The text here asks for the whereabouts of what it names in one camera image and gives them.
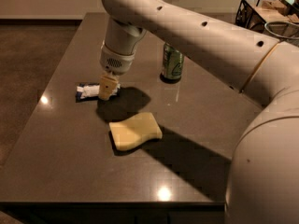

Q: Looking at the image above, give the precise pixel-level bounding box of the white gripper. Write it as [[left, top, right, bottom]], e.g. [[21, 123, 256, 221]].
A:
[[98, 41, 135, 101]]

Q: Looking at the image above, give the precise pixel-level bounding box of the blue white rxbar wrapper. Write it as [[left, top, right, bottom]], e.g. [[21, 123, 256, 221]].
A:
[[75, 82, 121, 103]]

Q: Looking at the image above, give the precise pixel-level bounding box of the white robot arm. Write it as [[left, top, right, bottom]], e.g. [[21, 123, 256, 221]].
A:
[[100, 0, 299, 224]]

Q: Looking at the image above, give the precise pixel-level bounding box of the yellow sponge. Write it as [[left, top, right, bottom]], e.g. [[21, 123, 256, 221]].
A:
[[109, 112, 163, 151]]

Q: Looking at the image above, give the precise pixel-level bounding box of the green soda can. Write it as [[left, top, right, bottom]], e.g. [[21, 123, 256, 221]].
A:
[[162, 43, 184, 82]]

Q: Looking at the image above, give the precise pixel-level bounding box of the clear glass bowl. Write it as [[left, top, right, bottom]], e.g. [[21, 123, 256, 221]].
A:
[[264, 21, 299, 40]]

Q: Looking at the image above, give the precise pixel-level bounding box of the black wire basket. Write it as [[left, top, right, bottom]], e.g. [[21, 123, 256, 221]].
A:
[[235, 0, 299, 33]]

